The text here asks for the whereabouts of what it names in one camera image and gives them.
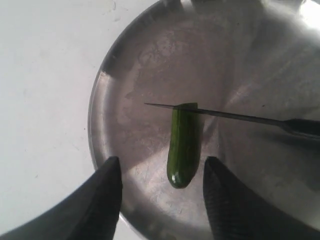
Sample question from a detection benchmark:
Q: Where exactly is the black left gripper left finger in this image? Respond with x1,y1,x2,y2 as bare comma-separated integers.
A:
0,156,123,240

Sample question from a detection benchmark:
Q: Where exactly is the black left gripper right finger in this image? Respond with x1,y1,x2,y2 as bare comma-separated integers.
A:
203,156,320,240

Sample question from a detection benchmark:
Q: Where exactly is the round stainless steel plate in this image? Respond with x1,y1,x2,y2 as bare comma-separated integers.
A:
87,0,320,240

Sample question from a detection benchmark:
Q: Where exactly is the green cucumber piece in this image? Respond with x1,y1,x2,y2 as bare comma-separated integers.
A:
166,109,202,189

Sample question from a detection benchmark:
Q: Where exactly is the black handled kitchen knife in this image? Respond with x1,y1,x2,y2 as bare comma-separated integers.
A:
145,103,320,139

